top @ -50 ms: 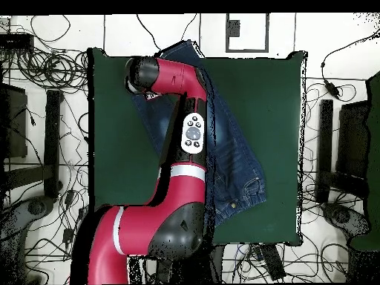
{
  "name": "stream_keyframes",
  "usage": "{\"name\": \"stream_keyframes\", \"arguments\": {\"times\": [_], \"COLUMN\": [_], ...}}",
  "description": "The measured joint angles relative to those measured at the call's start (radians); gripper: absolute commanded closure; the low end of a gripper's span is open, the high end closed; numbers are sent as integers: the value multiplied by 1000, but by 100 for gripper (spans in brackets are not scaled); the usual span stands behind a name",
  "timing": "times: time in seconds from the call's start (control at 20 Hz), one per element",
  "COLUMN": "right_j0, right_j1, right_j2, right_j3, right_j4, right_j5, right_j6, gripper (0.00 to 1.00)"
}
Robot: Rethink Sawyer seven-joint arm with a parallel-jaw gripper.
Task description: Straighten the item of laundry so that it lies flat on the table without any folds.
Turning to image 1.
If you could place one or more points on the black flat box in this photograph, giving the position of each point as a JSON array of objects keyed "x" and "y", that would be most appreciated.
[{"x": 16, "y": 41}]

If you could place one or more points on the small black adapter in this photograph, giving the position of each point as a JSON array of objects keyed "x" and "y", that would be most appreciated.
[
  {"x": 67, "y": 236},
  {"x": 69, "y": 197}
]

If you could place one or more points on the dark green table cloth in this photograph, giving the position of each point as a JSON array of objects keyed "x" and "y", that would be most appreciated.
[{"x": 267, "y": 118}]

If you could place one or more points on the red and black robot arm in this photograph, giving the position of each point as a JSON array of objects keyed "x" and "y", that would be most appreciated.
[{"x": 163, "y": 219}]

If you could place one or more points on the large black case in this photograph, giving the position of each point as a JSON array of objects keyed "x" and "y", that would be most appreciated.
[{"x": 13, "y": 121}]

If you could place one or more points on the blue denim jeans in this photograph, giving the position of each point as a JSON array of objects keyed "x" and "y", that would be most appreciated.
[{"x": 237, "y": 166}]

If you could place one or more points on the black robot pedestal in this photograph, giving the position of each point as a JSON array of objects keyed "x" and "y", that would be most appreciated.
[{"x": 190, "y": 267}]

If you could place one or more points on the grey rectangular frame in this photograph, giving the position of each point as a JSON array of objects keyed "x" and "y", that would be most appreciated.
[{"x": 233, "y": 29}]

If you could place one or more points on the black stand bar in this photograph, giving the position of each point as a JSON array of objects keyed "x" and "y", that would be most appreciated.
[
  {"x": 353, "y": 139},
  {"x": 326, "y": 133},
  {"x": 52, "y": 142}
]

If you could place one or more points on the dark grey chair base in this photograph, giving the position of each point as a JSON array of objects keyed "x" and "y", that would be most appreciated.
[{"x": 26, "y": 210}]

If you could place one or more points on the black power adapter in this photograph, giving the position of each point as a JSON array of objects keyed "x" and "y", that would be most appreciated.
[{"x": 332, "y": 88}]

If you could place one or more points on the black power strip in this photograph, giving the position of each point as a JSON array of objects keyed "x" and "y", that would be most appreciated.
[{"x": 273, "y": 262}]

